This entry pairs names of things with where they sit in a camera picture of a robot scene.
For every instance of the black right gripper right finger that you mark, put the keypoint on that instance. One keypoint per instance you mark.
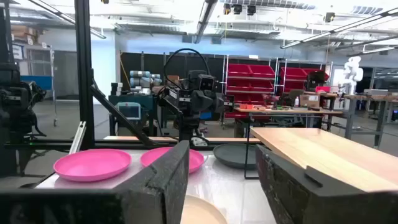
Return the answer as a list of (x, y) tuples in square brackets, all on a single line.
[(326, 205)]

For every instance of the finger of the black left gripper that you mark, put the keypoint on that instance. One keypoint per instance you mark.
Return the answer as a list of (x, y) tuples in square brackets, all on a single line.
[(202, 102), (219, 105)]

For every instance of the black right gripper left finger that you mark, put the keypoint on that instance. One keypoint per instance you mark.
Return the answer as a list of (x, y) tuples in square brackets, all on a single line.
[(93, 205)]

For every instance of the magenta plastic plate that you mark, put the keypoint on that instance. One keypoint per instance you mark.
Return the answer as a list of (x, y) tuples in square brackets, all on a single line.
[(93, 165), (150, 157)]

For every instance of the dark grey plastic plate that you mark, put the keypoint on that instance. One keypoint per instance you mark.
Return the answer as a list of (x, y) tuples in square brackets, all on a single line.
[(231, 155)]

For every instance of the beige plastic plate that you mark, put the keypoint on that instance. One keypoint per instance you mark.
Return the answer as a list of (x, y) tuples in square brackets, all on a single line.
[(199, 213)]

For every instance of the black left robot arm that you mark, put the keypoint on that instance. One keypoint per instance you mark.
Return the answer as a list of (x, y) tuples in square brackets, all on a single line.
[(188, 127)]

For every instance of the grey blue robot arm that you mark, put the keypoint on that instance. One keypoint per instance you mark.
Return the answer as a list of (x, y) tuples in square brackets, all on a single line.
[(140, 81)]

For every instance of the wooden shelf black metal legs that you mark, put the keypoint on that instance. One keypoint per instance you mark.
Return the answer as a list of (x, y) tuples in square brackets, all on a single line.
[(326, 155)]

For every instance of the teal cart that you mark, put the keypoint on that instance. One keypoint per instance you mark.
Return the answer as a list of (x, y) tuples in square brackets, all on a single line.
[(143, 101)]

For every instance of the red bin rack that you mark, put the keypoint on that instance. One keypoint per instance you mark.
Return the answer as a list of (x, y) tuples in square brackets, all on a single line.
[(248, 70), (292, 74)]

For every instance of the small monitor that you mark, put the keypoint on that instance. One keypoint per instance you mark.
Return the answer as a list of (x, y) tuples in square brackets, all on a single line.
[(129, 111)]

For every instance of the wooden workbench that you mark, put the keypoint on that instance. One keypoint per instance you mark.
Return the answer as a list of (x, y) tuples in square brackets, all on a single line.
[(367, 97), (280, 110)]

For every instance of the silver aluminium bar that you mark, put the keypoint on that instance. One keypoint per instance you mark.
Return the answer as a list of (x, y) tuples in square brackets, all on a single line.
[(77, 138)]

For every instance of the white bottle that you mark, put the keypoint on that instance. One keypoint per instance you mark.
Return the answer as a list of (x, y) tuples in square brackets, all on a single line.
[(296, 102)]

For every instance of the ceiling light strip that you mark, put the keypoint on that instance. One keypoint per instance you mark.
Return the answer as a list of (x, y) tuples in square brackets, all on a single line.
[(342, 27), (66, 17), (205, 15)]

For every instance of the cardboard box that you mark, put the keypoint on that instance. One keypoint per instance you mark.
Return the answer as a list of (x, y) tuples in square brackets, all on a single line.
[(310, 101)]

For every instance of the black equipment stand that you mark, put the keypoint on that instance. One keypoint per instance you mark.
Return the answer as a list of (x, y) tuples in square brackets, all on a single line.
[(15, 105)]

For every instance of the white humanoid robot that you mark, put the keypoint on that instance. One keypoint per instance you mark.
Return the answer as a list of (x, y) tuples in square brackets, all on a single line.
[(353, 73)]

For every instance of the metal storage rack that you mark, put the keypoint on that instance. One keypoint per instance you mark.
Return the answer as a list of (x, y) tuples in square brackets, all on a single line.
[(34, 59)]

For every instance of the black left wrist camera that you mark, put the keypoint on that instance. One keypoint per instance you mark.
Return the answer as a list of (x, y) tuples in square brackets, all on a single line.
[(206, 82)]

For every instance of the silver metal bracket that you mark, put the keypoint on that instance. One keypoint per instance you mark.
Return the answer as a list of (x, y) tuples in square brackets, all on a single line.
[(199, 142)]

